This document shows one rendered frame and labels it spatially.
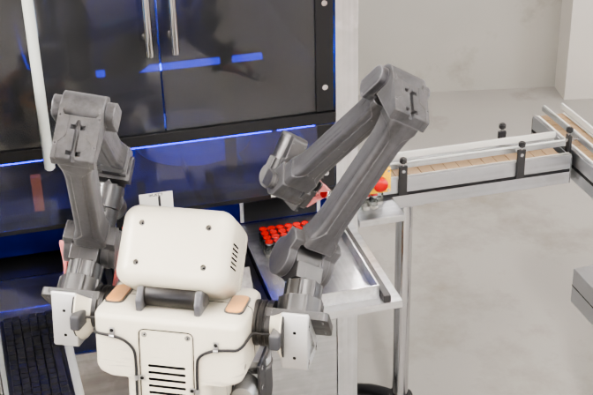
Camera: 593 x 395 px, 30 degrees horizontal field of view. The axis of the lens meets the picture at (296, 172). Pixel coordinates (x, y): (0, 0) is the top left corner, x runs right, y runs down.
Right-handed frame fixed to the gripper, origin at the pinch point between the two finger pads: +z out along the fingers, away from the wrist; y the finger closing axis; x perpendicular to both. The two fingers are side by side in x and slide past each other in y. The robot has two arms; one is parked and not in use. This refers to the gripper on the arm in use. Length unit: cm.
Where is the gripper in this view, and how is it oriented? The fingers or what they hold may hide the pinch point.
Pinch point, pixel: (323, 191)
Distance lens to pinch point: 247.7
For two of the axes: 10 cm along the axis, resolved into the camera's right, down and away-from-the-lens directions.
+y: -5.9, 7.7, 2.6
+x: 5.5, 6.1, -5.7
